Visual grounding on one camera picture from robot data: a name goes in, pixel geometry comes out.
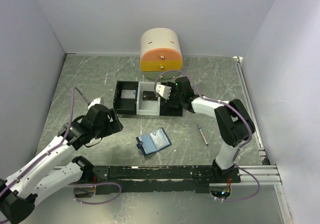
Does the black right tray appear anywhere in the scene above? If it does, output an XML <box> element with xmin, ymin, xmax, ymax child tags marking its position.
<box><xmin>159</xmin><ymin>82</ymin><xmax>183</xmax><ymax>117</ymax></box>

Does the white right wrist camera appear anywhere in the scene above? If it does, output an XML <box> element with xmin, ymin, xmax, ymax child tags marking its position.
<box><xmin>155</xmin><ymin>84</ymin><xmax>172</xmax><ymax>100</ymax></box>

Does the round three-drawer storage box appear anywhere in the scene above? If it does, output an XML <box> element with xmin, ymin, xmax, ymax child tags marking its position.
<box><xmin>140</xmin><ymin>28</ymin><xmax>183</xmax><ymax>80</ymax></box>

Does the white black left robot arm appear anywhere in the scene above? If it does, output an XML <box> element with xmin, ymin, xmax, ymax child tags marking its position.
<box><xmin>0</xmin><ymin>104</ymin><xmax>123</xmax><ymax>223</ymax></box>

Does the silver card in tray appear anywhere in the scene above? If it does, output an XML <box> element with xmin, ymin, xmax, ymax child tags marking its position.
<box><xmin>121</xmin><ymin>90</ymin><xmax>136</xmax><ymax>99</ymax></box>

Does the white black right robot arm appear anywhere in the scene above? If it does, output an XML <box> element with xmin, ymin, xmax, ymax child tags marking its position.
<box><xmin>155</xmin><ymin>77</ymin><xmax>256</xmax><ymax>183</ymax></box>

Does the black left tray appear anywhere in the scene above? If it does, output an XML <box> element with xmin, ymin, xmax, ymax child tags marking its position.
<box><xmin>113</xmin><ymin>81</ymin><xmax>139</xmax><ymax>115</ymax></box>

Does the black card in tray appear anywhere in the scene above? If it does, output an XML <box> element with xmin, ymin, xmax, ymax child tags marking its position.
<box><xmin>142</xmin><ymin>91</ymin><xmax>158</xmax><ymax>101</ymax></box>

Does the blue white pen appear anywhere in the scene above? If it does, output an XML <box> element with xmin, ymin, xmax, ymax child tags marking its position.
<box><xmin>197</xmin><ymin>124</ymin><xmax>209</xmax><ymax>146</ymax></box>

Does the blue leather card holder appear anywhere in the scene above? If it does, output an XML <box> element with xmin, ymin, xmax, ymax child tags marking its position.
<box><xmin>136</xmin><ymin>128</ymin><xmax>172</xmax><ymax>156</ymax></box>

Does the black tray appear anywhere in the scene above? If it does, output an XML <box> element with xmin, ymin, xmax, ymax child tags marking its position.
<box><xmin>113</xmin><ymin>81</ymin><xmax>139</xmax><ymax>115</ymax></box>
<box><xmin>159</xmin><ymin>82</ymin><xmax>183</xmax><ymax>117</ymax></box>

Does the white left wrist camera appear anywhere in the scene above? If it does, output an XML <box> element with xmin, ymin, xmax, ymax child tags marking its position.
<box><xmin>88</xmin><ymin>97</ymin><xmax>104</xmax><ymax>109</ymax></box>

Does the white middle tray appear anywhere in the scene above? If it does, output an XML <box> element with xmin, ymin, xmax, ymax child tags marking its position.
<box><xmin>136</xmin><ymin>81</ymin><xmax>160</xmax><ymax>116</ymax></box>

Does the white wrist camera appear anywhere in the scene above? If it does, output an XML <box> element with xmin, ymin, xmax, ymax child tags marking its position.
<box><xmin>88</xmin><ymin>97</ymin><xmax>104</xmax><ymax>109</ymax></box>
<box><xmin>155</xmin><ymin>84</ymin><xmax>172</xmax><ymax>100</ymax></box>

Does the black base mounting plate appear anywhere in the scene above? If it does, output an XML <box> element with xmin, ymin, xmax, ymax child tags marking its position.
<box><xmin>77</xmin><ymin>165</ymin><xmax>241</xmax><ymax>195</ymax></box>

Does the silver VIP card in holder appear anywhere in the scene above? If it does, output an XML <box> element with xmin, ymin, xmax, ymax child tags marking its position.
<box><xmin>150</xmin><ymin>129</ymin><xmax>167</xmax><ymax>150</ymax></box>

